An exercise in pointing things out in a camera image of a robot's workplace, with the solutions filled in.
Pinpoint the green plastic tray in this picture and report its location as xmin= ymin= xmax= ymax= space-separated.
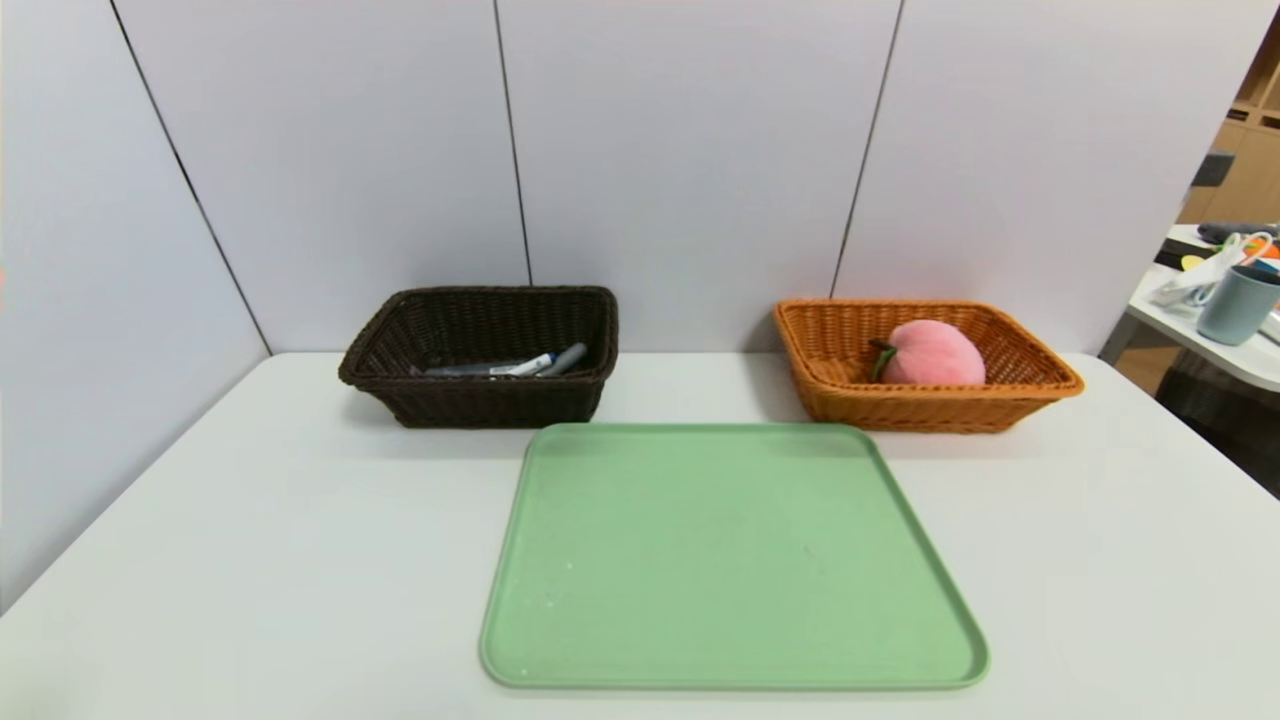
xmin=478 ymin=421 xmax=991 ymax=691

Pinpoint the wooden background shelf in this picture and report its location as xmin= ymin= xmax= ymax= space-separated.
xmin=1176 ymin=20 xmax=1280 ymax=226

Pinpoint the pink plush peach toy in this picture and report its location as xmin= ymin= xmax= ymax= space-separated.
xmin=870 ymin=319 xmax=988 ymax=387

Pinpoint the grey-blue mug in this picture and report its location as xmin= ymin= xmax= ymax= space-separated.
xmin=1196 ymin=265 xmax=1280 ymax=347

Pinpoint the dark brown wicker basket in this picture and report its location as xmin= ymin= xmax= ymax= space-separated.
xmin=338 ymin=286 xmax=620 ymax=430

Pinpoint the white plastic bag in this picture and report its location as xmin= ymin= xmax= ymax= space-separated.
xmin=1145 ymin=233 xmax=1276 ymax=308

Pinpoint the orange wicker basket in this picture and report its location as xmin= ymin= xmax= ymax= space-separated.
xmin=772 ymin=298 xmax=1085 ymax=434

